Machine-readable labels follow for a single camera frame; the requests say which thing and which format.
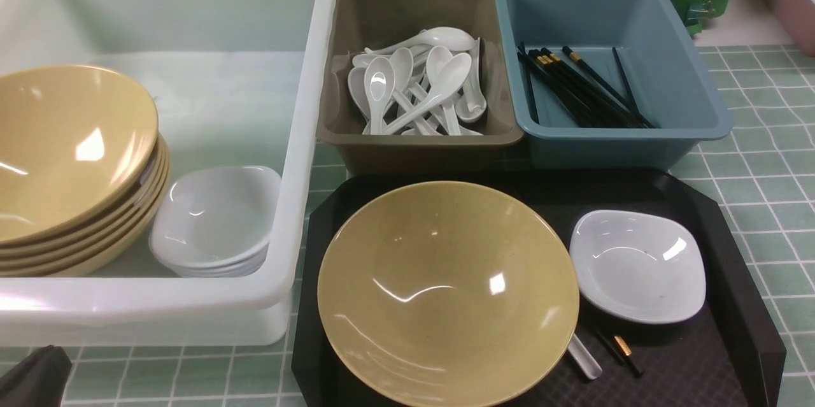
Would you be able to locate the stack of white dishes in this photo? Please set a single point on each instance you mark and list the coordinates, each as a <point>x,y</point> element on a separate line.
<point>216,222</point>

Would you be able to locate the brown plastic spoon bin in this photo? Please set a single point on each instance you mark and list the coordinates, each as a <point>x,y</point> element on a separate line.
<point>377,24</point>

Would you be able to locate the white ceramic soup spoon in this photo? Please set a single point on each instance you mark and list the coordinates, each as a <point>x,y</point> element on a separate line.
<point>579,353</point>

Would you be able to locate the black chopsticks pile in bin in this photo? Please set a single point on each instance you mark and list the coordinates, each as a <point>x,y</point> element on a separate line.
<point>588,98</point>

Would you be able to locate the black gold-tipped chopstick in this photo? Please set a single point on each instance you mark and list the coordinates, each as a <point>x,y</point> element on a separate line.
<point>628,356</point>
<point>609,346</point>

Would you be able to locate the white spoons pile in bin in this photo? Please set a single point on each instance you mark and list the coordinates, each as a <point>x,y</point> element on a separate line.
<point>427,85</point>

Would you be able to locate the stack of tan bowls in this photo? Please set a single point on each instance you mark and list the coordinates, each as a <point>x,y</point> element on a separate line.
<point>84,169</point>

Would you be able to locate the blue plastic chopstick bin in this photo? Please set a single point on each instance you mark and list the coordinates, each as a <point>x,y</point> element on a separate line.
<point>639,47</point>

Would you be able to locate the white square sauce dish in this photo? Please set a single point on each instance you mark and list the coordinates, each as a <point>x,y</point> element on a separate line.
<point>637,267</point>

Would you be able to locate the large white plastic tub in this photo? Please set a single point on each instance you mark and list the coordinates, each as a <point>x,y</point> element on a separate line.
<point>237,83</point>

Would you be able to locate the tan noodle bowl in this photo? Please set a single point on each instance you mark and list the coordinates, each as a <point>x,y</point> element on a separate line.
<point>448,293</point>

